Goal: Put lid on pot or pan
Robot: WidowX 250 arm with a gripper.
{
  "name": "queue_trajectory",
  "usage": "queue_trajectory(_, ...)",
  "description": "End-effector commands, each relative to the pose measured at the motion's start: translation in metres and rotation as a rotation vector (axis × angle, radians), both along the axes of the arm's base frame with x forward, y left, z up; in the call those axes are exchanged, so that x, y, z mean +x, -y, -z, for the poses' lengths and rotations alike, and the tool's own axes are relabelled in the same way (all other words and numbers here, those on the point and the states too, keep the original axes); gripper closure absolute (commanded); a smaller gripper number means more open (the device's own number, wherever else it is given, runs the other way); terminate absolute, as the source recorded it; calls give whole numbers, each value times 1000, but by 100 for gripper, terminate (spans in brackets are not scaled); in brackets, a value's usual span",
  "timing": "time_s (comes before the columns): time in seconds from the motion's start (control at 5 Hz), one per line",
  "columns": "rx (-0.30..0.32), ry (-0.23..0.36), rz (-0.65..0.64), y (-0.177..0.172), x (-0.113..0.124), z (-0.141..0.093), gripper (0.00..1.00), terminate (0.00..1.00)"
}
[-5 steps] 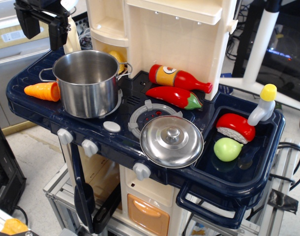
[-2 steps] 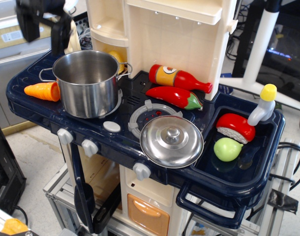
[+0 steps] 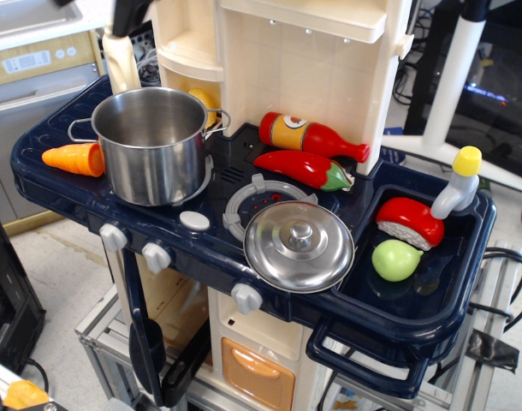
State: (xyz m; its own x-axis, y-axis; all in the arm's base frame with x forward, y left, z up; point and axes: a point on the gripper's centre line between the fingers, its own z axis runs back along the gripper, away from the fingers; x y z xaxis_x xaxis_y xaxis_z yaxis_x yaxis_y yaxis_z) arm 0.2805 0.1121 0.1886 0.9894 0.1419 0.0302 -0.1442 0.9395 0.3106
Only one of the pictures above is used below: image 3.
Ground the stainless steel pot lid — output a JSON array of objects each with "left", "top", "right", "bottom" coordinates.
[{"left": 243, "top": 201, "right": 355, "bottom": 294}]

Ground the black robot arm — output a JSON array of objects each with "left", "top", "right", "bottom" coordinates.
[{"left": 54, "top": 0, "right": 152, "bottom": 37}]

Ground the grey toy stove burner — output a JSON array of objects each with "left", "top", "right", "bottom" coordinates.
[{"left": 222, "top": 173, "right": 318, "bottom": 241}]

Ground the red toy chili pepper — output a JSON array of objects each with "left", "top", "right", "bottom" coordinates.
[{"left": 253, "top": 150, "right": 354, "bottom": 192}]

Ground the grey oval button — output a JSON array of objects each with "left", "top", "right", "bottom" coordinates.
[{"left": 179, "top": 211, "right": 211, "bottom": 232}]

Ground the red toy ketchup bottle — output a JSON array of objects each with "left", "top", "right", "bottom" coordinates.
[{"left": 258, "top": 112, "right": 370, "bottom": 164}]

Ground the grey stove knob right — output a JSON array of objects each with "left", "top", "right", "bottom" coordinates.
[{"left": 231, "top": 283, "right": 263, "bottom": 315}]

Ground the grey stove knob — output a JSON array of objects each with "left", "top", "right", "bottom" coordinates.
[
  {"left": 99, "top": 223, "right": 128, "bottom": 253},
  {"left": 231, "top": 283, "right": 263, "bottom": 315},
  {"left": 142, "top": 242, "right": 171, "bottom": 274}
]

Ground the yellow toy corn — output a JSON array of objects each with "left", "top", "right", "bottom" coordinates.
[{"left": 188, "top": 87, "right": 217, "bottom": 129}]

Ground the grey stove knob middle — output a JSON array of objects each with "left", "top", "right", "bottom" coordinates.
[{"left": 142, "top": 242, "right": 171, "bottom": 274}]

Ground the navy toy kitchen counter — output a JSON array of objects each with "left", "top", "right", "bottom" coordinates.
[{"left": 10, "top": 74, "right": 498, "bottom": 356}]

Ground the green toy pear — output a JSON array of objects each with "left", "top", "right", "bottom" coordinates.
[{"left": 371, "top": 240, "right": 424, "bottom": 283}]

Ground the grey stove knob left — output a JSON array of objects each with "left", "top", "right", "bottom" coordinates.
[{"left": 99, "top": 223, "right": 128, "bottom": 253}]

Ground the red toy sushi piece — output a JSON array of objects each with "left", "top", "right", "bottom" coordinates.
[{"left": 376, "top": 197, "right": 445, "bottom": 251}]

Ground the cream toy kitchen cabinet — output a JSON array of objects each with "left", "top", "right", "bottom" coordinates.
[{"left": 150, "top": 0, "right": 412, "bottom": 175}]

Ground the orange toy oven drawer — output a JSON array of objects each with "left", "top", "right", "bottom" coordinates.
[{"left": 222, "top": 338, "right": 295, "bottom": 410}]

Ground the orange toy carrot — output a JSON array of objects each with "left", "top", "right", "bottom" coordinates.
[{"left": 42, "top": 143, "right": 105, "bottom": 177}]

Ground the cream toy bottle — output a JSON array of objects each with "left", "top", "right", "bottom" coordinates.
[{"left": 102, "top": 21, "right": 141, "bottom": 94}]

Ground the grey toy faucet yellow cap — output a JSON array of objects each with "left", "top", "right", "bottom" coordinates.
[{"left": 430, "top": 146, "right": 482, "bottom": 219}]

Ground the grey appliance with display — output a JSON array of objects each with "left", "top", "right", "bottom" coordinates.
[{"left": 0, "top": 1, "right": 112, "bottom": 223}]

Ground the black computer case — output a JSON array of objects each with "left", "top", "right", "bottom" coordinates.
[{"left": 0, "top": 223, "right": 45, "bottom": 373}]

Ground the yellow object bottom left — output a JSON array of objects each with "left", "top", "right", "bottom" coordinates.
[{"left": 3, "top": 380, "right": 50, "bottom": 410}]

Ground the black cable right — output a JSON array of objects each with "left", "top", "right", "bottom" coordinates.
[{"left": 468, "top": 247, "right": 522, "bottom": 335}]

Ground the navy towel bar handle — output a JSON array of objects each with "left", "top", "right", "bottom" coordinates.
[{"left": 305, "top": 319, "right": 430, "bottom": 400}]

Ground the aluminium frame cart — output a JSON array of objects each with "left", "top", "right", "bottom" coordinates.
[{"left": 74, "top": 241, "right": 522, "bottom": 411}]

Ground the white stand frame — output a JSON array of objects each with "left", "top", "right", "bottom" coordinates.
[{"left": 383, "top": 1, "right": 522, "bottom": 192}]

